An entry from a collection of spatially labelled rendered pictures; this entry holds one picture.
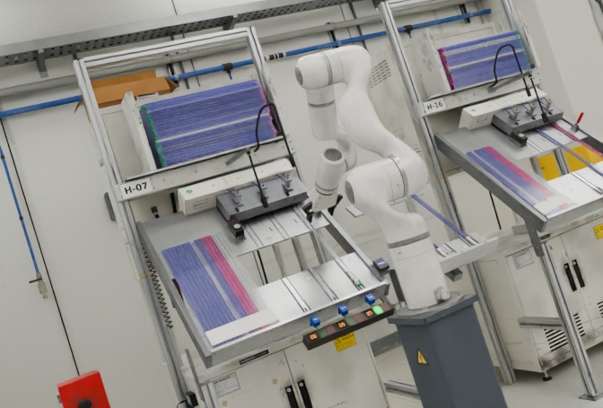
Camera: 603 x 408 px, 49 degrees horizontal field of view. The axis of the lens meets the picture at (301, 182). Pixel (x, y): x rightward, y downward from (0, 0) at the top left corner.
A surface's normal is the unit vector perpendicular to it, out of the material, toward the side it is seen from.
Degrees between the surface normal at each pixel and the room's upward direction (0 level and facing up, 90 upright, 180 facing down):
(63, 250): 90
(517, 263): 90
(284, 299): 45
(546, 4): 90
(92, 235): 90
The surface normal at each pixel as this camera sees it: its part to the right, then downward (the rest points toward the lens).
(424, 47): -0.88, 0.26
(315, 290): 0.04, -0.79
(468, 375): 0.42, -0.18
